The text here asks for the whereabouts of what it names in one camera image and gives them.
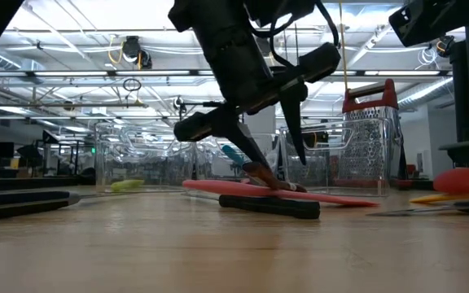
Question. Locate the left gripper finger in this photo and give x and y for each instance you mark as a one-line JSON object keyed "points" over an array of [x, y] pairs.
{"points": [[240, 126], [295, 114]]}

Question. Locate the brown wooden spoon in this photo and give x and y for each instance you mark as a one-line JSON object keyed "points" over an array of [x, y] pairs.
{"points": [[277, 181]]}

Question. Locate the dark background workstation equipment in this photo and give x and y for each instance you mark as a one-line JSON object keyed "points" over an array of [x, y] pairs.
{"points": [[29, 152]]}

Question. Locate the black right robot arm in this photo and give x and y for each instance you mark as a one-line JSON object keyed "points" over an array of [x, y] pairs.
{"points": [[442, 16]]}

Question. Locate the lime green silicone spoon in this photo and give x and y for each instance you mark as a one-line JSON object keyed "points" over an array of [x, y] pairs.
{"points": [[126, 185]]}

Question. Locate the red silicone spoon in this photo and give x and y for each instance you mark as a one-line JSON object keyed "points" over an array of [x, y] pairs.
{"points": [[462, 181]]}

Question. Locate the yellow spoon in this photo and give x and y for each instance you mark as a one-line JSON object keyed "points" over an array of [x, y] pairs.
{"points": [[450, 198]]}

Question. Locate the red steel box grater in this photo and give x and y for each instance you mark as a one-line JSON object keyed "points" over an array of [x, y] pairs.
{"points": [[388, 87]]}

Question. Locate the blue silicone spatula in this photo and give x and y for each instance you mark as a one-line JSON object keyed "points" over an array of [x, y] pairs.
{"points": [[232, 154]]}

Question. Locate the pink silicone spatula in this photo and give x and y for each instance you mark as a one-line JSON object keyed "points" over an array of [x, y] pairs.
{"points": [[218, 187]]}

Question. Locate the clear plastic bin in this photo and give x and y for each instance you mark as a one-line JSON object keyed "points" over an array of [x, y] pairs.
{"points": [[218, 163], [332, 171], [145, 163]]}

